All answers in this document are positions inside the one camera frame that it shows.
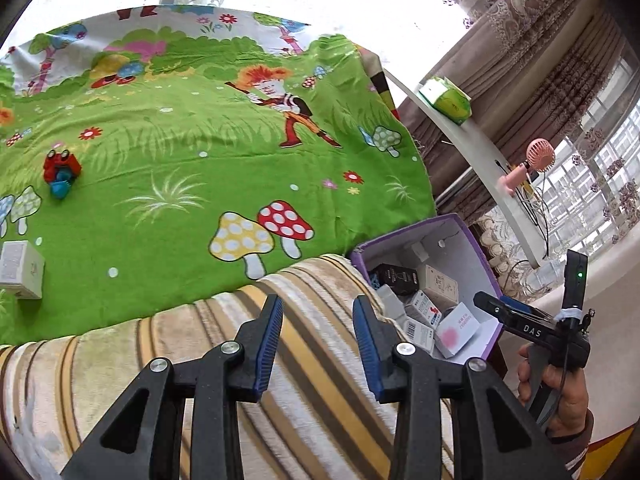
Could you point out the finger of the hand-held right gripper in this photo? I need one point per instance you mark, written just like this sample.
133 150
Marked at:
520 306
487 303

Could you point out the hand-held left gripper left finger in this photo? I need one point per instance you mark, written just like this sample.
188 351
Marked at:
267 345

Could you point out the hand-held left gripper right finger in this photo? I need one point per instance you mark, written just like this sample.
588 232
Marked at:
367 345

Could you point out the white box with pink label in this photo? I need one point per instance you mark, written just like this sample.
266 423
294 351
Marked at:
457 330

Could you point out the grey and white box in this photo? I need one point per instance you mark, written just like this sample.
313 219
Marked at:
390 305

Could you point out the white barcode box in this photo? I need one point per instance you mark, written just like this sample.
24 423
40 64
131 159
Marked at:
417 332

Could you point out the large beige box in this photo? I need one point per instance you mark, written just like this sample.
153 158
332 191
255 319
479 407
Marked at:
440 282

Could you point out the purple cardboard box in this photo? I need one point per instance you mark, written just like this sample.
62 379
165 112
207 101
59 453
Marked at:
465 245

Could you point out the white box with red label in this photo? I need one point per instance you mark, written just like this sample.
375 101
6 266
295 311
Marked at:
422 307

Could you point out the black box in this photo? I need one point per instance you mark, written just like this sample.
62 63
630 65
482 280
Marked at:
395 275

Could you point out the small white box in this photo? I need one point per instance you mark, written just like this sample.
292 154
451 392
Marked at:
419 252

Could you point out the person's right forearm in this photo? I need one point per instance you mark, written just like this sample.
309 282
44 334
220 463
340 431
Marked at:
575 457

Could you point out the person's right hand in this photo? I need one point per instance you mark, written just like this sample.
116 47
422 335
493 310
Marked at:
572 400

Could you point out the striped towel blanket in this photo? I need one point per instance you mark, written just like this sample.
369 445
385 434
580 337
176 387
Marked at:
315 385

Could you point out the white curved window ledge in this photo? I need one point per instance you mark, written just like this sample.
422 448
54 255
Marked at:
480 160

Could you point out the pink handheld fan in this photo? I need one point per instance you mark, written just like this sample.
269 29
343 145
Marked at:
540 152

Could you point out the green tissue pack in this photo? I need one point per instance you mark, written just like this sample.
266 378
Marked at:
450 102

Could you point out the green cartoon printed cloth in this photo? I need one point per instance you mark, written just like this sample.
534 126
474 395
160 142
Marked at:
175 135

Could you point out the white box with grey text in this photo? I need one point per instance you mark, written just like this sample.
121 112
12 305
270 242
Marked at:
20 265

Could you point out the brown patterned curtain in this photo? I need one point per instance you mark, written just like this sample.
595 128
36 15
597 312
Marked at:
525 35

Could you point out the red toy car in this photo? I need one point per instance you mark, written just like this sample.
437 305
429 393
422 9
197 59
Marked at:
60 162

